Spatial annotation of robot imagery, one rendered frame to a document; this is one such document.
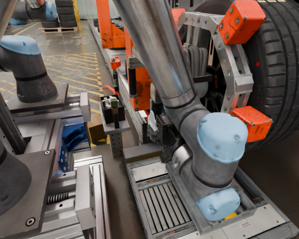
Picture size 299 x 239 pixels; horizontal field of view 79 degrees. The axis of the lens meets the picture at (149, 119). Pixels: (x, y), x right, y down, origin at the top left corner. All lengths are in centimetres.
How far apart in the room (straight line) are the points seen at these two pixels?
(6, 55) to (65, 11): 807
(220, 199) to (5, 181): 40
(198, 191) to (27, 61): 72
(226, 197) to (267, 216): 107
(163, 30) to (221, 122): 16
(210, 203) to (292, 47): 50
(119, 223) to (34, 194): 89
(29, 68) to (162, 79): 60
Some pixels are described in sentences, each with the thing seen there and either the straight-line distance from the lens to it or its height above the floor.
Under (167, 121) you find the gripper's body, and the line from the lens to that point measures 48.
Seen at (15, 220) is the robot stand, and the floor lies 82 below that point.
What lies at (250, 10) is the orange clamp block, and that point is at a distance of 61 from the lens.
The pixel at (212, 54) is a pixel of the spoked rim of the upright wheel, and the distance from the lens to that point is 84.
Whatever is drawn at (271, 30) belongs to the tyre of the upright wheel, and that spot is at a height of 109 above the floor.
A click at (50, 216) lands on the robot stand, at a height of 76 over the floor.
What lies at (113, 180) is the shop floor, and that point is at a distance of 150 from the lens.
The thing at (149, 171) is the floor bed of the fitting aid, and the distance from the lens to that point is 142.
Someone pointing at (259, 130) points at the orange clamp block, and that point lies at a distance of 60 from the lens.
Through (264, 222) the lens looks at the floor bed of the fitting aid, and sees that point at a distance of 139.
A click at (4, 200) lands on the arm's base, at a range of 47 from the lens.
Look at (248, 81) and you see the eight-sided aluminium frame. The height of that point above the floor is 97.
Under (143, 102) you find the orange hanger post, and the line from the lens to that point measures 122.
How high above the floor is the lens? 117
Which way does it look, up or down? 34 degrees down
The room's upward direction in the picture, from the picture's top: straight up
